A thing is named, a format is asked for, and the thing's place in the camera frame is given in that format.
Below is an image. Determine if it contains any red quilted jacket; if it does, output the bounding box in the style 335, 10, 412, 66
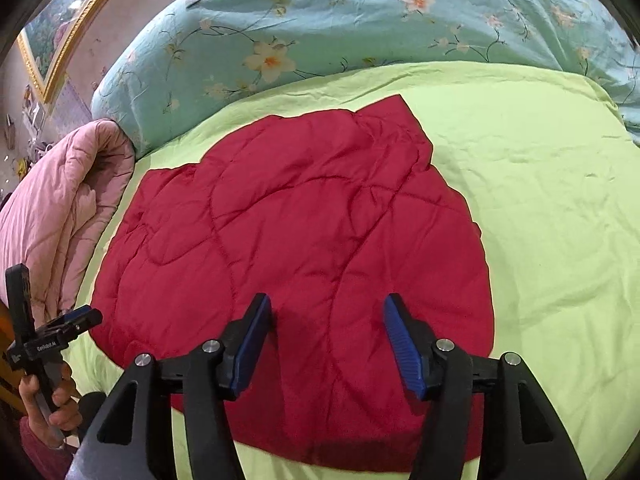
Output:
91, 94, 496, 473

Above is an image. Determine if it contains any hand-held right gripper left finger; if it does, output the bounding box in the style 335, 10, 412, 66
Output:
65, 292, 273, 480

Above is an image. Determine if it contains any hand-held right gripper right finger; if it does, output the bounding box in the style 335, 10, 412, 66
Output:
382, 294, 588, 480

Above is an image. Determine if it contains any brown wooden furniture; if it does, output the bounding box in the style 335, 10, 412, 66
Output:
0, 310, 26, 411

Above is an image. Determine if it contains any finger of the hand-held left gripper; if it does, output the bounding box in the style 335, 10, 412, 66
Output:
47, 305, 103, 343
6, 263, 38, 348

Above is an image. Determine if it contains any person's left forearm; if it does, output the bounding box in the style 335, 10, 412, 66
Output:
17, 422, 76, 480

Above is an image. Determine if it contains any light green bed sheet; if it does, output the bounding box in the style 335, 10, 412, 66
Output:
60, 60, 640, 480

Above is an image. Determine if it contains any teal floral quilt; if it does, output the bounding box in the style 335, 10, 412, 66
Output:
90, 0, 640, 161

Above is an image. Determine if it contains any pink quilted blanket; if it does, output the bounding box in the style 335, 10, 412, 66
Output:
0, 119, 136, 318

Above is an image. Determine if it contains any pile of small clutter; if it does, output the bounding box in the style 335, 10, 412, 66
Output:
0, 85, 56, 176

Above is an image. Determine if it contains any person's left hand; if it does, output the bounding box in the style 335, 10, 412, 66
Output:
19, 375, 83, 448

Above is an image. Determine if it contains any gold framed picture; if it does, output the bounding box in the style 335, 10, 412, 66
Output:
17, 0, 146, 103

